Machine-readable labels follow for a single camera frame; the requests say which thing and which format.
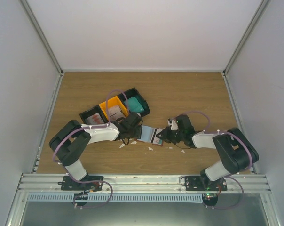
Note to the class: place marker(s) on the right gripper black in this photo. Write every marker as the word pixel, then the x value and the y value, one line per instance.
pixel 166 136

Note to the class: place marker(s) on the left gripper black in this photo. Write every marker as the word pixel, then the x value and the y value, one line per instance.
pixel 138 133

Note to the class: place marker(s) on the brown leather card holder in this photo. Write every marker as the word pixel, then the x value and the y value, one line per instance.
pixel 149 135

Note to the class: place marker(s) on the white pink credit card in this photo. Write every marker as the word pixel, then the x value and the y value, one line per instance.
pixel 156 140

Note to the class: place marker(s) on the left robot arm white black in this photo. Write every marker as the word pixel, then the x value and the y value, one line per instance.
pixel 70 142

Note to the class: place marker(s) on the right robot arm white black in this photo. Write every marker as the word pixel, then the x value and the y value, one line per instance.
pixel 235 151

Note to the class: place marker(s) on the yellow bin with white cards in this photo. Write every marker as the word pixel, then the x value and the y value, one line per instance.
pixel 112 102

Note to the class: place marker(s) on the black bin with teal cards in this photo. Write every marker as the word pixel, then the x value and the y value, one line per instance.
pixel 133 92

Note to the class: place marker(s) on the red white card stack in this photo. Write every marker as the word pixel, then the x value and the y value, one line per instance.
pixel 94 119

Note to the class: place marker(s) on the black bin with red cards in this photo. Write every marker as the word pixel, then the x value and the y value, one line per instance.
pixel 91 111

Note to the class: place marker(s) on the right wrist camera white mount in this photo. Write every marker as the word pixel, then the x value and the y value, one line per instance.
pixel 172 123

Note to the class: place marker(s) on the grey slotted cable duct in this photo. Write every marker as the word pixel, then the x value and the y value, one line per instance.
pixel 101 197

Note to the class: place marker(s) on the aluminium front rail frame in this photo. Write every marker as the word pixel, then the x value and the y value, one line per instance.
pixel 145 184

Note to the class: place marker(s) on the left aluminium corner post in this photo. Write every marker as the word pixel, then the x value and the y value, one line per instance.
pixel 32 18

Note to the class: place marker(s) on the aluminium corner post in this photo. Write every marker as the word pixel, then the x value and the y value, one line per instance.
pixel 32 18
pixel 248 31

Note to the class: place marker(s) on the right aluminium corner post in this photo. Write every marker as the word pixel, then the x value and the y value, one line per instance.
pixel 248 31

